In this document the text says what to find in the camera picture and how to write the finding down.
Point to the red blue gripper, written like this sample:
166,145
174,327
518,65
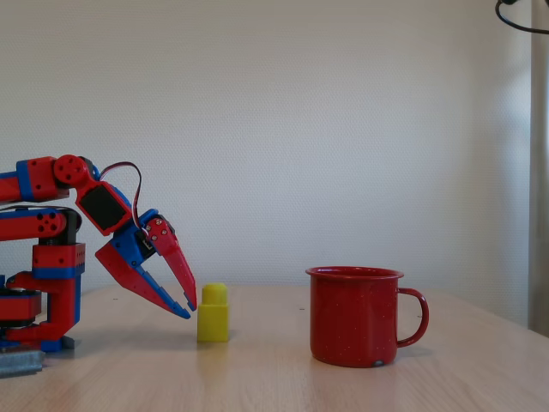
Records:
132,249

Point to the yellow toy block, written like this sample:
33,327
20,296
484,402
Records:
213,317

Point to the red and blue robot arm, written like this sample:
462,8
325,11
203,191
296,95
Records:
56,257

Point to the red enamel mug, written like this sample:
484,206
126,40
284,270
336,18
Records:
351,317

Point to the grey metal table clamp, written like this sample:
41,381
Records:
19,362

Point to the beige curtain strip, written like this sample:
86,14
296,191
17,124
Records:
539,171

